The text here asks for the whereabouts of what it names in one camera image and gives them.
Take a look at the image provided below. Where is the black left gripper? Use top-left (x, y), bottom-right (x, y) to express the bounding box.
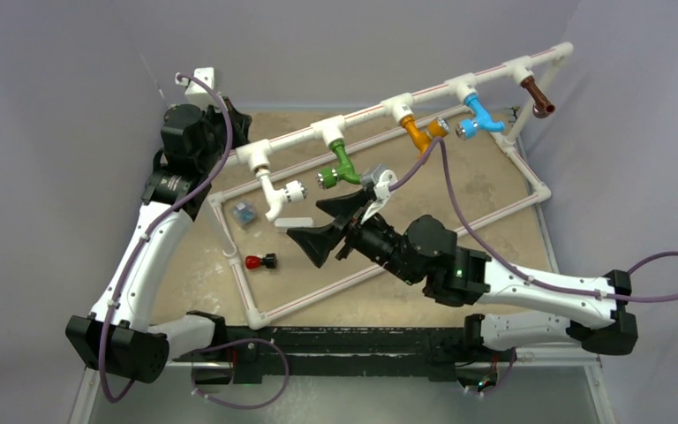
top-left (198, 98), bottom-right (252, 172)

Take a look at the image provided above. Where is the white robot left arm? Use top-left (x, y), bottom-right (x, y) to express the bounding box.
top-left (65, 98), bottom-right (252, 383)

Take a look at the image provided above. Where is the white PVC pipe frame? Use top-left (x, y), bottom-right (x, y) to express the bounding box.
top-left (207, 42), bottom-right (575, 330)

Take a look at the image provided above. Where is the white faucet chrome knob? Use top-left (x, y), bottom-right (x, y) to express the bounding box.
top-left (255, 167), bottom-right (307, 222)

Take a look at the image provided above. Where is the green faucet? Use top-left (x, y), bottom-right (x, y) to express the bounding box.
top-left (316, 139), bottom-right (361, 190)

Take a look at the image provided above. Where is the aluminium table frame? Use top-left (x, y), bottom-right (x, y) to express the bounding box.
top-left (70, 324), bottom-right (615, 424)

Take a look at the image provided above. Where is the red black faucet handle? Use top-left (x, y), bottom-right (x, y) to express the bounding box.
top-left (244, 253), bottom-right (278, 270)

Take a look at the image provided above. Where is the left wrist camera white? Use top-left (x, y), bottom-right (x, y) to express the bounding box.
top-left (175, 67), bottom-right (222, 110)

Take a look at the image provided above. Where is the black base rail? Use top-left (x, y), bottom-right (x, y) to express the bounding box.
top-left (181, 326), bottom-right (516, 383)

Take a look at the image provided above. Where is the small clear blue box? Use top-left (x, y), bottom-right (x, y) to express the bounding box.
top-left (230, 201), bottom-right (258, 228)

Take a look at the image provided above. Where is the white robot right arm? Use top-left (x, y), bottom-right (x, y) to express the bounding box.
top-left (286, 191), bottom-right (638, 360)

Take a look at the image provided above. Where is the blue faucet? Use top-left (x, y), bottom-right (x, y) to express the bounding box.
top-left (456, 94), bottom-right (505, 140)

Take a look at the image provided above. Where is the brown faucet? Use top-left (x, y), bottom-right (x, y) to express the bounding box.
top-left (520, 76), bottom-right (556, 119)

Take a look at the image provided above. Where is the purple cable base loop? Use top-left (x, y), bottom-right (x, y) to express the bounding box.
top-left (191, 337), bottom-right (291, 413)

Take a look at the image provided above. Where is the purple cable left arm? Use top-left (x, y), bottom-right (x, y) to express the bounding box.
top-left (97, 72), bottom-right (235, 404)

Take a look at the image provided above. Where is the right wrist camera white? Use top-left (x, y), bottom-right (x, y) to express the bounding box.
top-left (361, 163), bottom-right (398, 221)

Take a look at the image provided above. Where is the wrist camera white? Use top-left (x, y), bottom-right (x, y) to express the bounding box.
top-left (175, 67), bottom-right (222, 110)
top-left (361, 163), bottom-right (398, 221)

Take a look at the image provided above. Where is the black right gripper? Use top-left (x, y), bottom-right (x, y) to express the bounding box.
top-left (288, 189), bottom-right (420, 285)

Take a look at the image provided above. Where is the orange faucet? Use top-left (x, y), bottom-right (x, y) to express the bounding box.
top-left (399, 115), bottom-right (450, 158)

